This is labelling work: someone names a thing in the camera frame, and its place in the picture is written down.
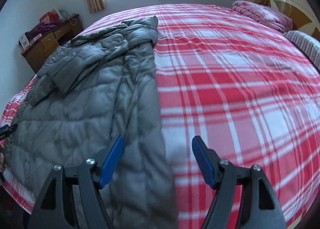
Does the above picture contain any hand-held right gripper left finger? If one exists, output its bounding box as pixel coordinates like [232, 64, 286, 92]
[27, 135, 124, 229]

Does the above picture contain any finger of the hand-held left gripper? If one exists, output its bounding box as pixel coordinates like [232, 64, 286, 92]
[0, 124, 18, 141]

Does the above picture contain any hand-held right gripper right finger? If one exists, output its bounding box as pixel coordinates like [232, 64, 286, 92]
[191, 136, 287, 229]

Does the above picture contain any grey puffer jacket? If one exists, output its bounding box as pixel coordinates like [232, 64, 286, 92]
[5, 16, 179, 229]

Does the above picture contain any red plaid bed sheet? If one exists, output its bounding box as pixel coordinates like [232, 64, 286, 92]
[0, 4, 320, 229]

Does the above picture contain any white cardboard box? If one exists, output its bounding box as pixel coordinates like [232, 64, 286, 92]
[19, 33, 32, 50]

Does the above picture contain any flat pink box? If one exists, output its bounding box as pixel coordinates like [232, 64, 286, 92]
[29, 34, 43, 45]

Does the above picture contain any wooden desk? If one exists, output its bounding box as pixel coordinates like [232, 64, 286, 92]
[19, 14, 84, 73]

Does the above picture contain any purple clothing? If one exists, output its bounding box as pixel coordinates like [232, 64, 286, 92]
[26, 21, 62, 40]

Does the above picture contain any red cardboard box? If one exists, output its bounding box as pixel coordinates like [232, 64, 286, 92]
[39, 9, 59, 24]

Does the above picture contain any striped pillow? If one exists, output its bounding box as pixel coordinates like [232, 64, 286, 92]
[284, 31, 320, 72]

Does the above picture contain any pink folded quilt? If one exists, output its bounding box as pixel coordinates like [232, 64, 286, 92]
[231, 0, 293, 32]

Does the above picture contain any wooden bed headboard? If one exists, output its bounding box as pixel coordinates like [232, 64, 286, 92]
[265, 0, 320, 45]

